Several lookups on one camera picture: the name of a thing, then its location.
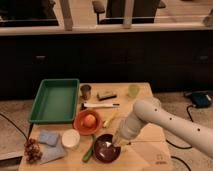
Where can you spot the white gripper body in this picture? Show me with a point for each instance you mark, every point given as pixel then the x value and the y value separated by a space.
pixel 119 141

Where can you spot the silver fork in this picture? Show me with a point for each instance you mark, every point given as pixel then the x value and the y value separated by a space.
pixel 109 144

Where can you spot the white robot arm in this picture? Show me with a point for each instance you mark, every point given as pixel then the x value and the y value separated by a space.
pixel 149 110

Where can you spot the purple bowl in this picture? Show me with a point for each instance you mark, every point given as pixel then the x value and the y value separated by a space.
pixel 105 154

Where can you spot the white bowl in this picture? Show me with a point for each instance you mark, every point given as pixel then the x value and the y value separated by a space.
pixel 71 138

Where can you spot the yellow corn cob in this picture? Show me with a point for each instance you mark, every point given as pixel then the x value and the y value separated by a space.
pixel 109 119

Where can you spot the orange fruit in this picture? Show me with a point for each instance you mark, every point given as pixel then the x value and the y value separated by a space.
pixel 89 121

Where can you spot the orange plate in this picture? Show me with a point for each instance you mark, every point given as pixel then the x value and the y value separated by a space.
pixel 78 122

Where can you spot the yellow-green cup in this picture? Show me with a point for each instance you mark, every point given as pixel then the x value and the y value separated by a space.
pixel 133 90

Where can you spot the metal cup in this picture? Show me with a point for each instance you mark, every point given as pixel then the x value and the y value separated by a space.
pixel 85 91

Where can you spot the blue sponge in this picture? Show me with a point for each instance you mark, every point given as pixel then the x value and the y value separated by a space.
pixel 48 137

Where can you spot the grey-blue cloth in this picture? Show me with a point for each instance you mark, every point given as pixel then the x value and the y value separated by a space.
pixel 53 153

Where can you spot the green plastic tray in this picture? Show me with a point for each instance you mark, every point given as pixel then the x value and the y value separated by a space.
pixel 55 102

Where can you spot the bunch of grapes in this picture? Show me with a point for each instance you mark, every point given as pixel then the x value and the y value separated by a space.
pixel 32 151

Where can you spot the blue bag on floor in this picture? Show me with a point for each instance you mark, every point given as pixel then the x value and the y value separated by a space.
pixel 200 99

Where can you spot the office chair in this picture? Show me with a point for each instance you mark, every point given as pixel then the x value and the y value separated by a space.
pixel 127 11

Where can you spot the white handled knife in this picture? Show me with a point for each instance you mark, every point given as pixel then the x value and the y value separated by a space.
pixel 95 105

